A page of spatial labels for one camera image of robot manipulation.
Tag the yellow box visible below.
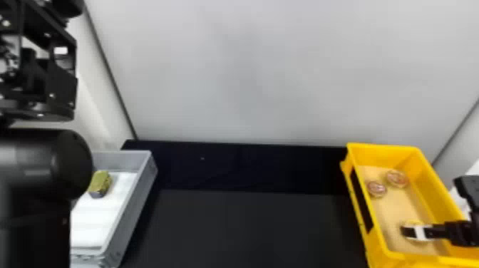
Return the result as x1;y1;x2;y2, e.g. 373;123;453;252
339;142;479;268

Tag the white foam pad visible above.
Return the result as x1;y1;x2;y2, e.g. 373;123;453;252
70;170;138;249

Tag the grey crate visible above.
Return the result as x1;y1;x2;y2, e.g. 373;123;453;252
69;150;159;268

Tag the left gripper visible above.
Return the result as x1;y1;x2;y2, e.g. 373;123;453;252
0;0;86;110

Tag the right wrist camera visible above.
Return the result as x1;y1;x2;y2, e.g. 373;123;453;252
453;174;479;211

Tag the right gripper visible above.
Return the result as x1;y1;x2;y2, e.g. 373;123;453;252
401;219;479;248

